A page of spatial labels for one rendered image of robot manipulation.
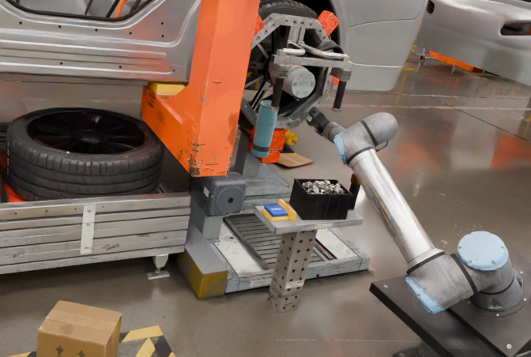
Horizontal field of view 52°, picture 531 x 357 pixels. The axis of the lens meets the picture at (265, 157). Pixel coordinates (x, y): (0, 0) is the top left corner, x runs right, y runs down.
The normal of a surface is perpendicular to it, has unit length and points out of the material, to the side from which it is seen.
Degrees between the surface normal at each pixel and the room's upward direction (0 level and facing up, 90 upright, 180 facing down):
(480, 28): 87
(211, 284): 90
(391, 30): 90
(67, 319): 0
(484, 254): 38
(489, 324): 42
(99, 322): 0
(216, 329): 0
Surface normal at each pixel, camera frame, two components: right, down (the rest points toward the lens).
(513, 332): -0.44, -0.66
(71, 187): 0.10, 0.39
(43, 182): -0.23, 0.32
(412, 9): 0.55, 0.40
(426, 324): 0.19, -0.91
